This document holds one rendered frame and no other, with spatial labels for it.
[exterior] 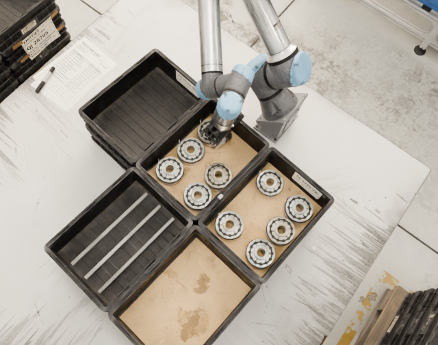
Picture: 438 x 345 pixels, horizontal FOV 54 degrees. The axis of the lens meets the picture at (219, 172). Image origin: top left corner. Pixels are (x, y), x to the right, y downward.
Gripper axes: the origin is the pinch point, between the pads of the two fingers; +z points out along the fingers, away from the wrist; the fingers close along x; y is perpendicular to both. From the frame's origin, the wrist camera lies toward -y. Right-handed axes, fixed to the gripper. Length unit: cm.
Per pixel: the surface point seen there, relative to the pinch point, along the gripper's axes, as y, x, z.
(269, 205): 6.1, 32.0, -2.3
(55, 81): 23, -69, 25
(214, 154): 5.3, 3.9, 1.6
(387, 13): -173, 11, 72
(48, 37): 1, -111, 65
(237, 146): -3.2, 8.2, 1.1
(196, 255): 38.2, 24.9, -1.6
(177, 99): -2.0, -22.6, 5.4
